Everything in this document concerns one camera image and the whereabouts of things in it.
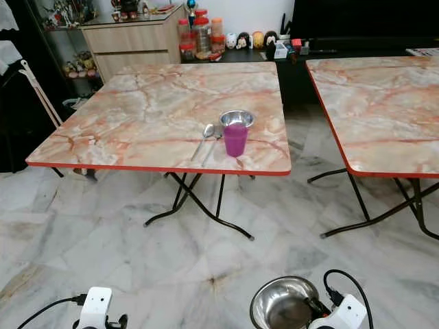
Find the stainless steel bowl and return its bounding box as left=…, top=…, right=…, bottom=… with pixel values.
left=219, top=110, right=255, bottom=130
left=250, top=276, right=322, bottom=329

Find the purple plastic cup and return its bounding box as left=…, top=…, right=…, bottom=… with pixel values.
left=223, top=123, right=250, bottom=158

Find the steel fork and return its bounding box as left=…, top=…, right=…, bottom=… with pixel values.
left=201, top=132, right=224, bottom=168

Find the steel spoon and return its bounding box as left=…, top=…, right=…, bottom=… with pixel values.
left=190, top=123, right=215, bottom=163

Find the white folded rack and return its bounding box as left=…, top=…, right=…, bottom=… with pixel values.
left=19, top=60, right=66, bottom=129

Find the glass display cabinet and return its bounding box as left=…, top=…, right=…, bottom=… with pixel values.
left=27, top=0, right=104, bottom=110

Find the small white box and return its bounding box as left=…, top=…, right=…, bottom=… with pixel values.
left=273, top=41, right=289, bottom=60

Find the white hanging cloth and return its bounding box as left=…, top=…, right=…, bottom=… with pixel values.
left=0, top=40, right=23, bottom=75
left=0, top=0, right=20, bottom=32

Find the light wood drawer cabinet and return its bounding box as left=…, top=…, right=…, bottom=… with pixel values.
left=80, top=5, right=187, bottom=83

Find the large clear jar red lid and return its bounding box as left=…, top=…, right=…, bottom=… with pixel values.
left=193, top=16, right=212, bottom=56

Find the black flat television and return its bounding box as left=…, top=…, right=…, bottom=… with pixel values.
left=292, top=0, right=439, bottom=38

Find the slim clear jar red lid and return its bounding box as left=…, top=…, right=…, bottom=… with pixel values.
left=176, top=19, right=191, bottom=45

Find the blue ball trophy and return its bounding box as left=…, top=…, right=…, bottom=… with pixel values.
left=187, top=0, right=198, bottom=28

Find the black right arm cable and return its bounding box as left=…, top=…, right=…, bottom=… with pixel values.
left=323, top=269, right=375, bottom=329

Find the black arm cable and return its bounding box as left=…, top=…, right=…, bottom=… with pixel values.
left=323, top=269, right=375, bottom=329
left=17, top=294, right=86, bottom=329

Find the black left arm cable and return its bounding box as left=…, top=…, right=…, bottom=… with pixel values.
left=17, top=294, right=86, bottom=329

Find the black folding table leg frame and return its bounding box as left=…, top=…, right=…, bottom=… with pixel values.
left=307, top=168, right=439, bottom=241
left=41, top=168, right=254, bottom=242

